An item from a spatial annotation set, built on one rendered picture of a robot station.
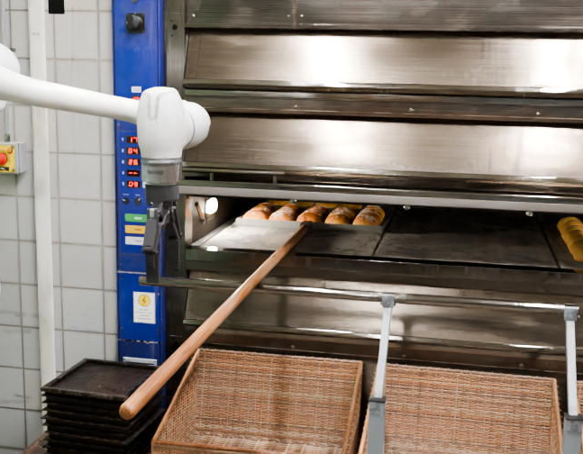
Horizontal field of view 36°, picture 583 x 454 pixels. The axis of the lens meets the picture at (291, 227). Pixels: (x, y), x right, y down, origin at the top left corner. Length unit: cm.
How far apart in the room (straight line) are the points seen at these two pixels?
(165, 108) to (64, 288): 130
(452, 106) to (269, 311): 87
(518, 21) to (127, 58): 120
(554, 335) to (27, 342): 177
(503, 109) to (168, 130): 115
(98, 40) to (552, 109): 143
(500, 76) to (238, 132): 82
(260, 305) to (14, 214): 90
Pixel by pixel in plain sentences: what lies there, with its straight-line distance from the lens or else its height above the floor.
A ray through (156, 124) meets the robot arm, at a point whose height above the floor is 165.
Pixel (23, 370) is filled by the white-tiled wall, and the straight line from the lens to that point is 328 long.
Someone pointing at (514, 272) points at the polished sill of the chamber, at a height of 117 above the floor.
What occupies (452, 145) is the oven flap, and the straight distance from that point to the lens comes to 274.
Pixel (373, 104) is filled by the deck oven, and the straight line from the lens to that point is 274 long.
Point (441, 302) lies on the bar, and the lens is 243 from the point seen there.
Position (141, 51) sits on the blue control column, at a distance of 288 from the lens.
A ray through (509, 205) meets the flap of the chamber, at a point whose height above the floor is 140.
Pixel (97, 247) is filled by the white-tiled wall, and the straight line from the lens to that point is 303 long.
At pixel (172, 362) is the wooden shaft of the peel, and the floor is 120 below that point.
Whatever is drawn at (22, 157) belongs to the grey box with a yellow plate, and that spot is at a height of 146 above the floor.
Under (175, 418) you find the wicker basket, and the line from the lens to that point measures 277.
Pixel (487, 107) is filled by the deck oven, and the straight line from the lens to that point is 273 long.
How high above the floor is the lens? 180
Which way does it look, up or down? 11 degrees down
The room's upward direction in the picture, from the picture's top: 1 degrees clockwise
